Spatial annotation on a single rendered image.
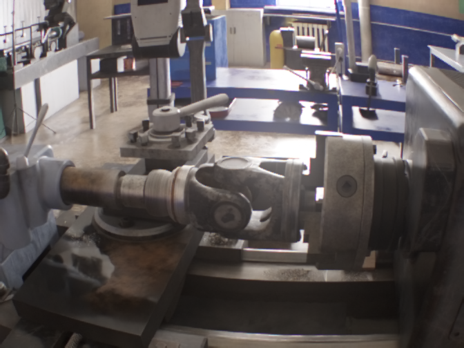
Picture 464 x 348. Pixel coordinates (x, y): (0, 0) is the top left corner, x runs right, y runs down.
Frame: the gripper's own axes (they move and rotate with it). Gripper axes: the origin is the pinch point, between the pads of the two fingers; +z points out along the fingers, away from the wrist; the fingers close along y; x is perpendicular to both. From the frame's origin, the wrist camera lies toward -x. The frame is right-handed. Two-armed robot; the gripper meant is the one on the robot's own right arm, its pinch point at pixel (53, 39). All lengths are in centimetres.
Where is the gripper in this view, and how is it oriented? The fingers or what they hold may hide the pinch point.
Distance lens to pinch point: 162.5
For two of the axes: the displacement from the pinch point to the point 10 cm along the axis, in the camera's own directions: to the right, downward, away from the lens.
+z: -0.4, 9.9, -1.0
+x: 1.5, 1.1, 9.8
